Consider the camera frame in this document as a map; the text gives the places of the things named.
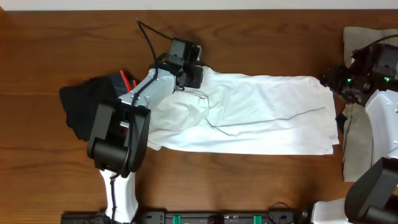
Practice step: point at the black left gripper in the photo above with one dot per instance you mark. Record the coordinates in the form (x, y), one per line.
(193, 77)

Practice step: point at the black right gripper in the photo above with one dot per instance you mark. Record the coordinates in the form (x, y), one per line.
(331, 79)

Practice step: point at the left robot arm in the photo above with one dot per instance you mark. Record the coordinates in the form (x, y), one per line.
(120, 132)

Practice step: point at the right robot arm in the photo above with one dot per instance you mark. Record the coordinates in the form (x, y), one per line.
(371, 198)

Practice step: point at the beige folded trousers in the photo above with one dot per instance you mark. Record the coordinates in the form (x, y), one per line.
(357, 132)

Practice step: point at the white t-shirt with print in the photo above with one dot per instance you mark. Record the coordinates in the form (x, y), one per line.
(241, 114)

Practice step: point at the black shorts red grey waistband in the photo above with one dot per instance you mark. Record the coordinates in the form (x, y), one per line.
(80, 101)

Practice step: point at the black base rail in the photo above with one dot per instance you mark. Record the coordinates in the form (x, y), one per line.
(202, 218)

